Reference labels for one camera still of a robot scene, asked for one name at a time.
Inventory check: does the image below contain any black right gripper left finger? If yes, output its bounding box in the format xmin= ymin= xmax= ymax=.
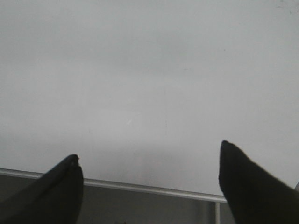
xmin=0 ymin=154 xmax=84 ymax=224

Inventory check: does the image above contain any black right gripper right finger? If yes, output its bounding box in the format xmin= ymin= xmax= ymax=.
xmin=218 ymin=140 xmax=299 ymax=224

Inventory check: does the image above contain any white whiteboard with aluminium frame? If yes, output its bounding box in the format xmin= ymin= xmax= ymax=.
xmin=0 ymin=0 xmax=299 ymax=203

